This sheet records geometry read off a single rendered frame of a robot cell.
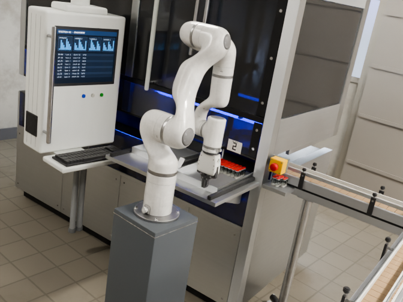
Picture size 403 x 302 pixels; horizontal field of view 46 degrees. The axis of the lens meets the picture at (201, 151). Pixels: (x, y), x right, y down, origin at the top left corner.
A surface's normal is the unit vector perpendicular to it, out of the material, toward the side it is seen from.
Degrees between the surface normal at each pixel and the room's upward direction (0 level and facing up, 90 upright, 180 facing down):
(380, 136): 90
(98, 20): 90
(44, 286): 0
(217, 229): 90
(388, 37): 90
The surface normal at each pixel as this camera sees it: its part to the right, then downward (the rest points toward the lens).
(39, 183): -0.58, 0.18
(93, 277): 0.15, -0.94
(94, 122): 0.72, 0.33
